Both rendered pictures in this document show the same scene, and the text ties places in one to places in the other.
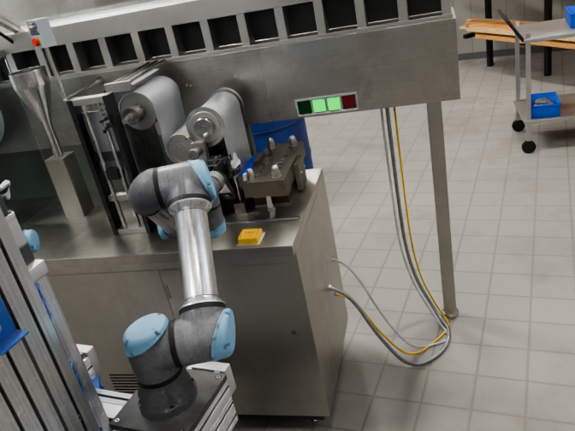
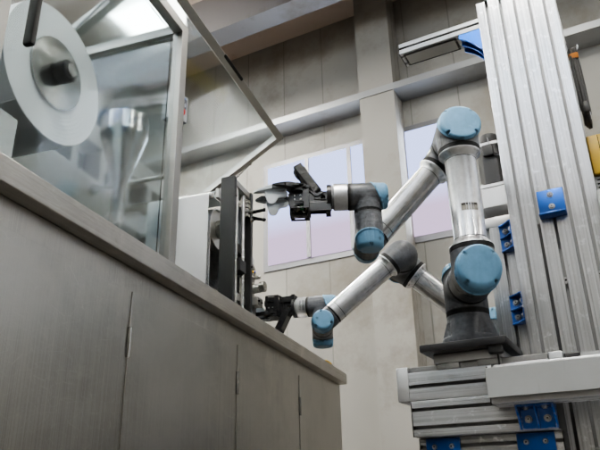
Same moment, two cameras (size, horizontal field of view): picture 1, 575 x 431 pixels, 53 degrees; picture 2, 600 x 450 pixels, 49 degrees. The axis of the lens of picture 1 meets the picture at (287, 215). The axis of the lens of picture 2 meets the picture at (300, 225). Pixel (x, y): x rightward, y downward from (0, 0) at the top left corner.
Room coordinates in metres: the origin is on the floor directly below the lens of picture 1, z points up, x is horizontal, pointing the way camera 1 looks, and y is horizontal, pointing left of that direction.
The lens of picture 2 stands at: (1.84, 2.59, 0.45)
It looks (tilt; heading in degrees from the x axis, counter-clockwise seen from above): 23 degrees up; 271
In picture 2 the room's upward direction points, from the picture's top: 1 degrees counter-clockwise
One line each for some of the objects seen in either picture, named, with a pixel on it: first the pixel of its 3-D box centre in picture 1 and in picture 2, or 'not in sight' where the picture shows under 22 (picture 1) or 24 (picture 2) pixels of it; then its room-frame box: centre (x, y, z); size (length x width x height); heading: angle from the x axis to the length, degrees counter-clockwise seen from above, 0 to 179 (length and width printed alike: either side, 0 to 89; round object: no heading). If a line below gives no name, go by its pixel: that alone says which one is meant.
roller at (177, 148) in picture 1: (192, 138); not in sight; (2.22, 0.30, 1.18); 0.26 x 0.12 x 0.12; 163
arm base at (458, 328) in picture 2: not in sight; (470, 329); (1.40, 0.83, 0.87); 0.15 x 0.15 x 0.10
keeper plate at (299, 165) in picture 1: (300, 172); not in sight; (2.16, -0.09, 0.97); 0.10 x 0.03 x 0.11; 163
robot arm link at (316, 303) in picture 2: (205, 193); (321, 306); (1.79, 0.25, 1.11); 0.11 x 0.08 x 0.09; 163
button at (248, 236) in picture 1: (250, 236); not in sight; (1.80, 0.14, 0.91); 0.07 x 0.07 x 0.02; 73
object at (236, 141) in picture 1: (238, 148); not in sight; (2.17, 0.13, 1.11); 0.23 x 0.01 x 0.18; 163
